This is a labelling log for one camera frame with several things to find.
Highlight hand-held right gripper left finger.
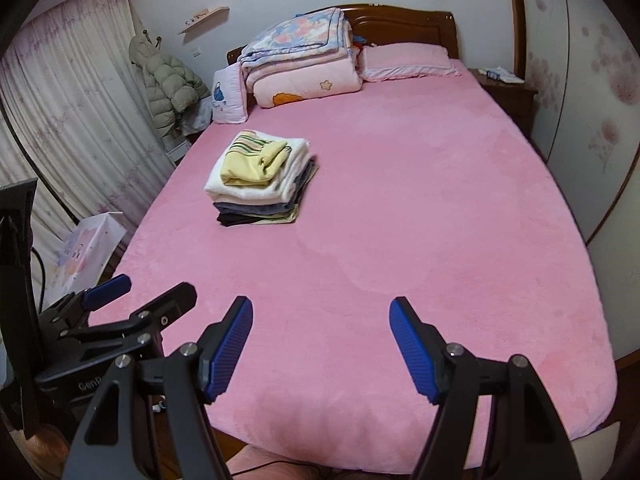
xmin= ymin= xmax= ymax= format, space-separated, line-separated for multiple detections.
xmin=60 ymin=296 xmax=254 ymax=480

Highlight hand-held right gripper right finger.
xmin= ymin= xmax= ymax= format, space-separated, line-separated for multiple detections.
xmin=389 ymin=296 xmax=583 ymax=480

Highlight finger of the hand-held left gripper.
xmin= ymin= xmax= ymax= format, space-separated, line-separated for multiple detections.
xmin=37 ymin=274 xmax=132 ymax=331
xmin=55 ymin=282 xmax=197 ymax=361

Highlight yellow striped sweater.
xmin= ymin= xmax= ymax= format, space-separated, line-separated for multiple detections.
xmin=221 ymin=131 xmax=292 ymax=187

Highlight white printed gift bag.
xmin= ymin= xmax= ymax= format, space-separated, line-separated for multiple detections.
xmin=52 ymin=211 xmax=128 ymax=293

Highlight black folded garment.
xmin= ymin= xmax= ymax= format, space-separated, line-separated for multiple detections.
xmin=216 ymin=212 xmax=262 ymax=228

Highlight grey folded garment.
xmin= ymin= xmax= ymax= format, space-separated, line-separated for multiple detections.
xmin=214 ymin=157 xmax=318 ymax=215

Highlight pink bed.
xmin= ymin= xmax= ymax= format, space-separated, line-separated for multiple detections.
xmin=95 ymin=57 xmax=617 ymax=473

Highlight pale green folded garment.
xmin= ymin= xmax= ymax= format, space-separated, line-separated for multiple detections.
xmin=250 ymin=209 xmax=300 ymax=224

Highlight white floral curtain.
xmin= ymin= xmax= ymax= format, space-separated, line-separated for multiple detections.
xmin=0 ymin=0 xmax=176 ymax=243

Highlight white plastic bag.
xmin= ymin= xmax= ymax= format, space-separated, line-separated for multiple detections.
xmin=177 ymin=95 xmax=216 ymax=137

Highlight white folded garment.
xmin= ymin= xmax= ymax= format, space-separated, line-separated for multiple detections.
xmin=203 ymin=137 xmax=312 ymax=203

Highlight beige puffer jacket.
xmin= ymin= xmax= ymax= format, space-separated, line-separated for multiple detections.
xmin=129 ymin=35 xmax=211 ymax=138

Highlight small white cushion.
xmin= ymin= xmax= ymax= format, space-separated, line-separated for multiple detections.
xmin=211 ymin=63 xmax=249 ymax=125

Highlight wooden nightstand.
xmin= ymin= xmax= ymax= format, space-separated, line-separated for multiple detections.
xmin=467 ymin=67 xmax=540 ymax=137

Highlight papers on nightstand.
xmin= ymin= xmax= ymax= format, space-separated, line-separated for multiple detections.
xmin=477 ymin=66 xmax=526 ymax=85

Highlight pink pillow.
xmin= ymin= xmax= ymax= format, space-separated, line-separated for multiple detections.
xmin=357 ymin=43 xmax=462 ymax=82

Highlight floral folded quilt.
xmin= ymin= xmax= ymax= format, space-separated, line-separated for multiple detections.
xmin=239 ymin=7 xmax=353 ymax=73

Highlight wardrobe with floral doors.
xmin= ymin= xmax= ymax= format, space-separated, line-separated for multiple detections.
xmin=505 ymin=0 xmax=640 ymax=271

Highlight wooden headboard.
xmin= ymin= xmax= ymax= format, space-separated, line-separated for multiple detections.
xmin=226 ymin=3 xmax=460 ymax=66

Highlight black cable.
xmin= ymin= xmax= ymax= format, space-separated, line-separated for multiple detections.
xmin=31 ymin=246 xmax=49 ymax=313

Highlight wooden wall shelf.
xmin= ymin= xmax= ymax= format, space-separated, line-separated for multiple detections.
xmin=177 ymin=6 xmax=230 ymax=35

